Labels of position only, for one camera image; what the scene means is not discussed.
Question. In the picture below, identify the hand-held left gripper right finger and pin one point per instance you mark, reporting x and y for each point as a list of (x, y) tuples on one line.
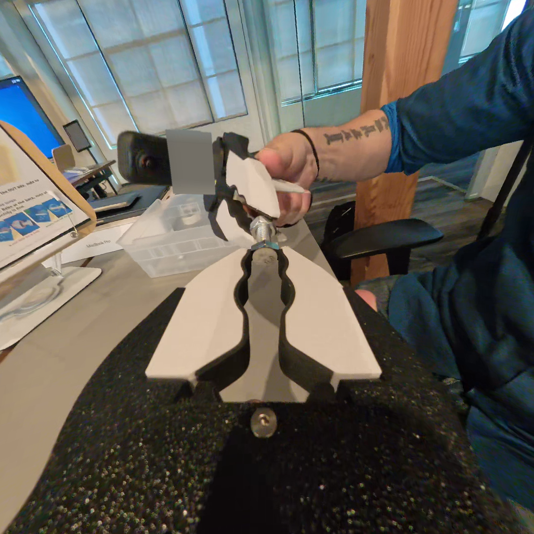
[(329, 329)]

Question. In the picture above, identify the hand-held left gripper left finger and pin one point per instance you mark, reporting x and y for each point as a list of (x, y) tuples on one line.
[(200, 325)]

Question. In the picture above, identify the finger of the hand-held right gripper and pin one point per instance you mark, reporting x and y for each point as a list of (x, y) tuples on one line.
[(256, 185), (228, 225)]

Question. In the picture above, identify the steel hex nut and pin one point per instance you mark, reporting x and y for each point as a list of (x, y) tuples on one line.
[(262, 227)]

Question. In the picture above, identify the steel hex bolt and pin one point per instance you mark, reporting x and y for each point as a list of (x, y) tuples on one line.
[(265, 254)]

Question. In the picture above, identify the person's right forearm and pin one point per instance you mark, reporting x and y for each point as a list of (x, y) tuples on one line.
[(350, 154)]

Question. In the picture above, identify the person's right hand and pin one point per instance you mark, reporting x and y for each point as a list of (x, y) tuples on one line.
[(294, 156)]

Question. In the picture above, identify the person's left hand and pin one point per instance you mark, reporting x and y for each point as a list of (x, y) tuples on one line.
[(367, 298)]

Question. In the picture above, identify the clear plastic bin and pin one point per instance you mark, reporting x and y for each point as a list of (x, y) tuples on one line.
[(175, 258)]

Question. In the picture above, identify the person's grey jeans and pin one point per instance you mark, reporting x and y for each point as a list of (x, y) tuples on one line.
[(375, 285)]

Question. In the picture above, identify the black wrist band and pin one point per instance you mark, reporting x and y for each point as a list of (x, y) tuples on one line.
[(316, 158)]

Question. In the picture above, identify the black flat box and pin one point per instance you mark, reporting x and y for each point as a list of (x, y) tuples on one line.
[(154, 198)]

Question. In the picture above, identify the black bag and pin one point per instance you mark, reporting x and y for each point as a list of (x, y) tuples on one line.
[(340, 225)]

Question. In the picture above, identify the person's black office chair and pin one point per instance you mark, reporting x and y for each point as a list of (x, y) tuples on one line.
[(388, 240)]

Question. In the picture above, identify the silver laptop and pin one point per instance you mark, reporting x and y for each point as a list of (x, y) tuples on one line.
[(112, 202)]

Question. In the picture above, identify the window with white blind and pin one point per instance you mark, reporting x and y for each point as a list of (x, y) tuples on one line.
[(146, 62)]

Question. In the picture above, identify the white cardboard box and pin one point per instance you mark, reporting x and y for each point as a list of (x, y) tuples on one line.
[(100, 244)]

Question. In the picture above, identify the long brown desk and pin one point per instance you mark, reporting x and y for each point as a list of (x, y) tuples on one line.
[(96, 167)]

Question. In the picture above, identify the person's blue shirt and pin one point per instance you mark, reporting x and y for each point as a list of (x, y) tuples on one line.
[(471, 271)]

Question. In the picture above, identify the small black monitor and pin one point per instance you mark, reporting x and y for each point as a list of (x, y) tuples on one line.
[(77, 135)]

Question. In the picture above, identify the printed instruction sheet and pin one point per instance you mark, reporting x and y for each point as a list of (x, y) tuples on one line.
[(21, 175)]

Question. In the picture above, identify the blue display screen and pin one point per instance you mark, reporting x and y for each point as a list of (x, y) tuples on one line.
[(21, 112)]

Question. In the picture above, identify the light wooden support post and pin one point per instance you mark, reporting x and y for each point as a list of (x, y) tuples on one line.
[(404, 50)]

